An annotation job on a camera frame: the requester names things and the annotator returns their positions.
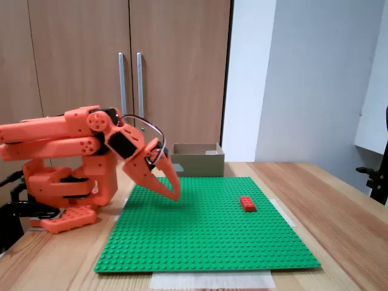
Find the black stand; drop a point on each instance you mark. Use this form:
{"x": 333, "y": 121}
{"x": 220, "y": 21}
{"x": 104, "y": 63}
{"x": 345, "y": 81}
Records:
{"x": 377, "y": 185}

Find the black table clamp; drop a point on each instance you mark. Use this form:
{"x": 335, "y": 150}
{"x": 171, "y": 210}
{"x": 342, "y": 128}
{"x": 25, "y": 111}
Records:
{"x": 15, "y": 212}

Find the short masking tape strip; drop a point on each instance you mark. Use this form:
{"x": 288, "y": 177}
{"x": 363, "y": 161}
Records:
{"x": 285, "y": 213}

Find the green lego baseplate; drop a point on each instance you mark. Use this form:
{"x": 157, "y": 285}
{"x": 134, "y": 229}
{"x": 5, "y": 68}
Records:
{"x": 197, "y": 230}

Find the long masking tape strip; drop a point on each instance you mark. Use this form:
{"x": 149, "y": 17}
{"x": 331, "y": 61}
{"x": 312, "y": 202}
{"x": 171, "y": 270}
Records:
{"x": 212, "y": 280}

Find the red lego block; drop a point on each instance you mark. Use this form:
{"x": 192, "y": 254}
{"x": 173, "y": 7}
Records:
{"x": 248, "y": 203}

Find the wooden cabinet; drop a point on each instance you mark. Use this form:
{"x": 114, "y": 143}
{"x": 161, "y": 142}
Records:
{"x": 182, "y": 30}

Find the white wall-mounted panel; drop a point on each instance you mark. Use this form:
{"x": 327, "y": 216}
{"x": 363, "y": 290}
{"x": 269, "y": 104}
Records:
{"x": 376, "y": 91}

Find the open cardboard box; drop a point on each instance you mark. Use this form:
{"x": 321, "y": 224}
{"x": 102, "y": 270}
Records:
{"x": 197, "y": 165}

